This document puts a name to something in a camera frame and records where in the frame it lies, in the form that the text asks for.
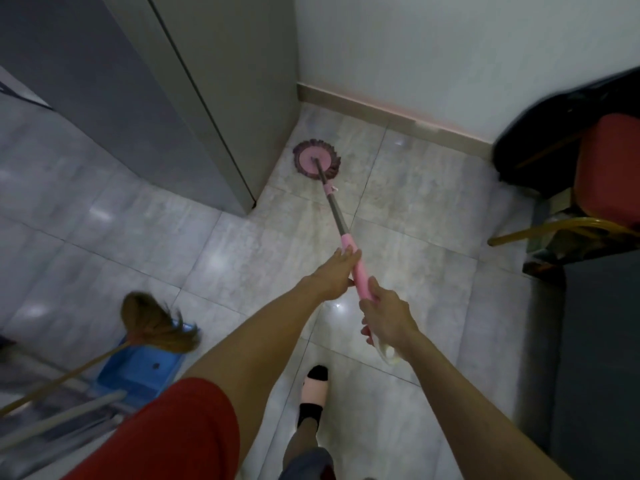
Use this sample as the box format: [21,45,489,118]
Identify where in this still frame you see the red chair gold frame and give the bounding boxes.
[487,113,640,291]

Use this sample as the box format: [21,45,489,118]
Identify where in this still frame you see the black bag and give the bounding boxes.
[492,67,640,198]

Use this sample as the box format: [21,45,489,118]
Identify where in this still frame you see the dark grey furniture block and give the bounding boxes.
[549,249,640,480]

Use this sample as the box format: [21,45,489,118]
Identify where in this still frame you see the person's left forearm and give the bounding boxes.
[179,277,331,468]

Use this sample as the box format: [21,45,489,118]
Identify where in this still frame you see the person's right black sock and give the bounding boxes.
[297,364,331,431]

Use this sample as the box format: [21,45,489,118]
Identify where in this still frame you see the grey refrigerator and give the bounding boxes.
[0,0,301,218]

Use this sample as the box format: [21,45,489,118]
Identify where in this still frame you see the person's right hand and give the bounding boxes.
[359,275,421,361]

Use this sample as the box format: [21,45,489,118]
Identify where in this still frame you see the pink spin mop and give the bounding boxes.
[292,138,401,367]

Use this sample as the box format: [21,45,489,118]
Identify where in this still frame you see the blue plastic dustpan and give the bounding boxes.
[93,322,201,401]

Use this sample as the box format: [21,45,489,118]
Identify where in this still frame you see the person's right pink slipper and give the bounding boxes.
[299,377,331,408]

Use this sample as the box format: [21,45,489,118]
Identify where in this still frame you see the straw broom wooden handle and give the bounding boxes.
[0,291,201,418]

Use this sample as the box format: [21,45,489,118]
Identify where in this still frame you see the person's right forearm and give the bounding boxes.
[399,337,571,480]

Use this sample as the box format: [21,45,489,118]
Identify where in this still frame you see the person's right leg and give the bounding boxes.
[282,419,321,471]

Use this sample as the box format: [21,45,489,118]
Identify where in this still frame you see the person's left hand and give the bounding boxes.
[309,247,363,301]

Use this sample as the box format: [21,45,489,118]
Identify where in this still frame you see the patched blue jeans shorts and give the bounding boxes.
[282,444,337,480]

